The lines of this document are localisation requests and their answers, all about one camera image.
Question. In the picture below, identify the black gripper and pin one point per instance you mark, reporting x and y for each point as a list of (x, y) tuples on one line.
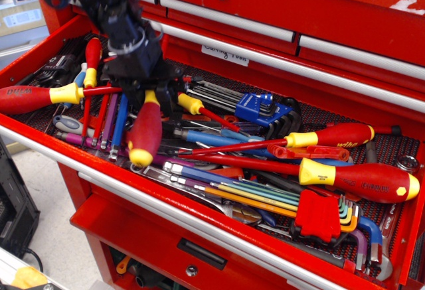
[(139, 63)]

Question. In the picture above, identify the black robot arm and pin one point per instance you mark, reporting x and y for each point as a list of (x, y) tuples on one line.
[(110, 14)]

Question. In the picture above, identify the short red yellow screwdriver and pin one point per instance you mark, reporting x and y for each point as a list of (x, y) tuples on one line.
[(196, 107)]

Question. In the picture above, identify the black holder coloured hex keys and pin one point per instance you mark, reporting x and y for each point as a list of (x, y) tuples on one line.
[(110, 141)]

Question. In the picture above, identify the small red screwdriver upper left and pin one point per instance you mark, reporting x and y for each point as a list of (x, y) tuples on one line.
[(93, 55)]

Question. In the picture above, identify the white cutting tools label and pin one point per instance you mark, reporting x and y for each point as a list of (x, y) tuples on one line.
[(225, 55)]

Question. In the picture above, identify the magenta long hex key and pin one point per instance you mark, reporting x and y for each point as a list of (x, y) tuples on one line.
[(76, 140)]

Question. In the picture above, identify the black torx key set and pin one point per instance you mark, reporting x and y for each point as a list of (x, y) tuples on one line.
[(62, 68)]

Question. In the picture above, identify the blue hex key set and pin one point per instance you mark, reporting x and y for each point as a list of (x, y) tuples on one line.
[(278, 120)]

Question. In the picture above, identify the large red screwdriver left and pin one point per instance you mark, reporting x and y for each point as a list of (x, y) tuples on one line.
[(17, 100)]

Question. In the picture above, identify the large red screwdriver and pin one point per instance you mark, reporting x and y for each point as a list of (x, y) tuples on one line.
[(17, 100), (372, 181)]

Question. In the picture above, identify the red tool chest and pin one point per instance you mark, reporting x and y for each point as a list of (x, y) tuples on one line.
[(332, 21)]

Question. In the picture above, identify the red plastic key holder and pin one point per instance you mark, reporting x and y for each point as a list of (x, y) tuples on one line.
[(311, 152)]

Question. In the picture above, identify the black box on floor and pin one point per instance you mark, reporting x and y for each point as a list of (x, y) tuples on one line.
[(19, 214)]

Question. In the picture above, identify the red wiha screwdriver right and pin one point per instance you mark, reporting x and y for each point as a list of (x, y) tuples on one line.
[(338, 135)]

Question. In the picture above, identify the open red drawer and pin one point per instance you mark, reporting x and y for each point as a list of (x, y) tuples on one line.
[(201, 248)]

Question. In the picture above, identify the red holder coloured hex keys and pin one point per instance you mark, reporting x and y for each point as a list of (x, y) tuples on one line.
[(326, 220)]

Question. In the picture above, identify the large red screwdriver right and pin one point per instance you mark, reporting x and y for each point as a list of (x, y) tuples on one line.
[(372, 181)]

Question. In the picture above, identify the silver socket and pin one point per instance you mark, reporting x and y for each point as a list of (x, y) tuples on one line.
[(407, 163)]

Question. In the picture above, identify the blue handled screwdriver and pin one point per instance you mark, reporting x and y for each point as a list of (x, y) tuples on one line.
[(225, 137)]

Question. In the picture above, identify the grey handled small screwdriver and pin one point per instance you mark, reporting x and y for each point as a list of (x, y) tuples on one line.
[(67, 125)]

